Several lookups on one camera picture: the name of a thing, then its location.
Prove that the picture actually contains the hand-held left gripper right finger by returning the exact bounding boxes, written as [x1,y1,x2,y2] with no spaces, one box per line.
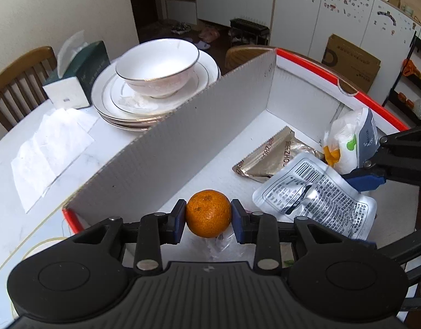
[230,198,345,275]

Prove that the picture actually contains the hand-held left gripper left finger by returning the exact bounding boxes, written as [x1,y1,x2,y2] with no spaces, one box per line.
[73,198,188,275]

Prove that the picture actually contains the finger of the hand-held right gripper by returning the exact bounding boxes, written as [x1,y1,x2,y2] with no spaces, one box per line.
[343,123,421,193]
[377,227,421,312]

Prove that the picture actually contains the orange tangerine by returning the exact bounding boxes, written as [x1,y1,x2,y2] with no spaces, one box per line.
[185,189,232,239]

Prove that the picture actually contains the grey white snack bag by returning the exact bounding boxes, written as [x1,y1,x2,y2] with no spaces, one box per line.
[322,107,380,175]

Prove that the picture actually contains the silver foil pouch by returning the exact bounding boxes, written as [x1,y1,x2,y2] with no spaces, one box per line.
[252,153,378,240]

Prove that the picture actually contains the red cardboard box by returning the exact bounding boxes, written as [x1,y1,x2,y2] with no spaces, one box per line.
[62,47,411,271]

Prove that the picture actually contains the gold foil packet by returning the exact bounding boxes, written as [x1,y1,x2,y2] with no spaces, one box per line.
[232,126,324,178]

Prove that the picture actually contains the marble patterned desktop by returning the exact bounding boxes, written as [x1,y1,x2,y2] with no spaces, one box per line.
[0,75,183,329]

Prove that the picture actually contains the large white plate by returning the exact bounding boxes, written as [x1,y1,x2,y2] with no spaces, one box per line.
[91,51,221,124]
[95,72,222,132]

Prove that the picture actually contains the black metal shelf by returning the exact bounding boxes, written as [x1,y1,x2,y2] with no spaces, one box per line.
[382,31,421,126]

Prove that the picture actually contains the flat brown cardboard box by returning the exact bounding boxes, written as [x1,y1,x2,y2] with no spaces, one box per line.
[322,33,381,93]

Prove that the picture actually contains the orange toy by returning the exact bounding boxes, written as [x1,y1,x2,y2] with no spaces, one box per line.
[402,59,420,76]

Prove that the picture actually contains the small white plate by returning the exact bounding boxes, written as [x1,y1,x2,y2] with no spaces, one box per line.
[110,62,211,115]

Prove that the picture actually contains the white gold-rimmed bowl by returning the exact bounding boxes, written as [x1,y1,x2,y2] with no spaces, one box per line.
[115,38,200,99]

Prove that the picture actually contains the white paper napkin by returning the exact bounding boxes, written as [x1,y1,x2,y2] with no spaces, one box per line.
[10,108,98,213]

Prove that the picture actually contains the wooden chair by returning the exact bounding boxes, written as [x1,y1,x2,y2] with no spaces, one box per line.
[225,46,277,76]
[0,46,58,132]

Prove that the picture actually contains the green white tissue box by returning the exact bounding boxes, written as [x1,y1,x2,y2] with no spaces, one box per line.
[42,30,111,110]

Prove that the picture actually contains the pink slipper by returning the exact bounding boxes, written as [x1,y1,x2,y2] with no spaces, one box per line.
[199,27,220,42]

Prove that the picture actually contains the black ribbed rack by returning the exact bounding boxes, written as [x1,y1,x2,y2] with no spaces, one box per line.
[229,17,270,46]

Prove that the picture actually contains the dark sneaker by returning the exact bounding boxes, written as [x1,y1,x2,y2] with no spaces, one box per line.
[169,21,192,35]

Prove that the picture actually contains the white wall cabinet unit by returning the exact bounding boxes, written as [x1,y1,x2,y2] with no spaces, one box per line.
[195,0,421,76]

